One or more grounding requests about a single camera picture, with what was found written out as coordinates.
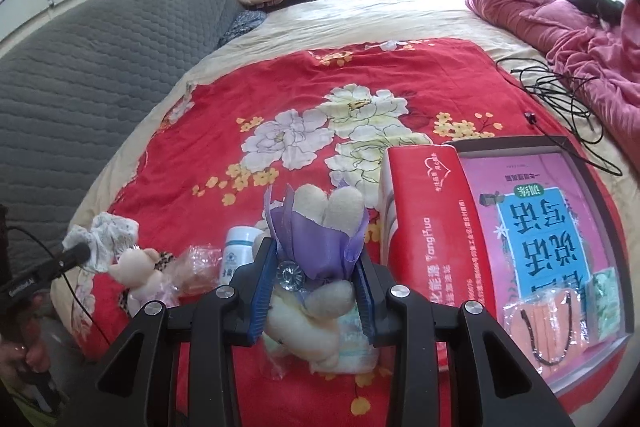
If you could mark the red cardboard box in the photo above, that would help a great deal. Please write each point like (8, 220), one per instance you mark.
(435, 217)

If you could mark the person's left hand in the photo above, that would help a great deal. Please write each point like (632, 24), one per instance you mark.
(35, 357)

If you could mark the white plastic bottle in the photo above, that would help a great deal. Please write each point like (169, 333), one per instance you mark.
(240, 247)

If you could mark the cream plush bear purple dress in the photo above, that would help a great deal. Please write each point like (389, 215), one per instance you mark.
(310, 237)

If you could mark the grey quilted headboard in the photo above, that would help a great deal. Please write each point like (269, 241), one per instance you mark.
(100, 57)

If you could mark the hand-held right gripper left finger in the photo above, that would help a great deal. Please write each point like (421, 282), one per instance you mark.
(262, 279)

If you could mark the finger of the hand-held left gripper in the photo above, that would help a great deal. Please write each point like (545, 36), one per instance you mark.
(65, 259)

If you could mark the pink comforter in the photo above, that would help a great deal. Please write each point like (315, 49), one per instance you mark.
(575, 32)

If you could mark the orange face mask pack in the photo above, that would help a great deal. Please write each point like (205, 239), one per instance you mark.
(542, 327)

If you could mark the red floral blanket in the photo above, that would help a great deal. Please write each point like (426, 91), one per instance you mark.
(280, 97)

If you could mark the box with pink print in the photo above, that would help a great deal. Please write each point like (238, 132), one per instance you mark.
(530, 217)

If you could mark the blue patterned cloth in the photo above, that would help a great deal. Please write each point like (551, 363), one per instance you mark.
(242, 27)

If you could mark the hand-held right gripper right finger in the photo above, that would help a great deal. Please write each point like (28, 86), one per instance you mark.
(365, 302)

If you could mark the clear plastic bag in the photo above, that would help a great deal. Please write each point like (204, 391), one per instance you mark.
(197, 267)

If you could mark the white lace cloth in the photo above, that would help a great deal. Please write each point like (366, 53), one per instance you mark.
(115, 227)

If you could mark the black garment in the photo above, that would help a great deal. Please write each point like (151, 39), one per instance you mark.
(592, 2)

